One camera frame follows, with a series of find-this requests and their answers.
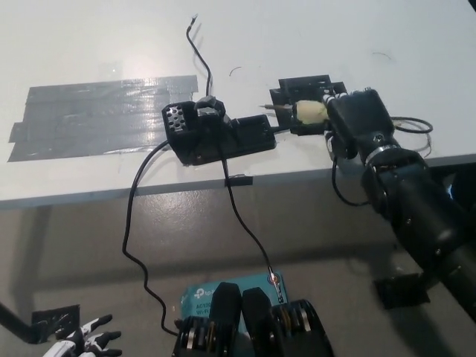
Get long wavy black cable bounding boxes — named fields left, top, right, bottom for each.
left=122, top=143, right=180, bottom=338

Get black stand leg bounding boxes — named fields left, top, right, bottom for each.
left=0, top=301, right=40, bottom=344

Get black floor tape patch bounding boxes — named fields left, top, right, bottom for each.
left=374, top=273, right=432, bottom=310
left=31, top=303, right=82, bottom=342

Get black soldering iron base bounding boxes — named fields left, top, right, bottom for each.
left=161, top=95, right=277, bottom=167

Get cream-wrapped soldering iron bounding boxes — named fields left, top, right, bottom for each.
left=259, top=98, right=331, bottom=126

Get small black tape strip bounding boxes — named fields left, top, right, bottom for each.
left=225, top=174, right=254, bottom=188

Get black robot torso blocks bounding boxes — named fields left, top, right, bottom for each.
left=173, top=282, right=334, bottom=357

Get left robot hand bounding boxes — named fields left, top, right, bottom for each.
left=42, top=314, right=123, bottom=357

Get black square holder plate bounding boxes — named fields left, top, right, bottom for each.
left=268, top=74, right=350, bottom=137

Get black cable with clip connector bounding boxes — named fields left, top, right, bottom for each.
left=222, top=159, right=286, bottom=303

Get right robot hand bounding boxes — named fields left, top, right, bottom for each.
left=322, top=88, right=396, bottom=165

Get black wire with stripped end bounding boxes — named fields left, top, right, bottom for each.
left=184, top=13, right=213, bottom=100

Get grey duct tape patch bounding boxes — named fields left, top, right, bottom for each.
left=6, top=75, right=199, bottom=164

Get black object with blue patch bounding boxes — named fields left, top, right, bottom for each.
left=431, top=169, right=457, bottom=204

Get teal router box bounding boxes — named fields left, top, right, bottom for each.
left=180, top=273, right=286, bottom=334

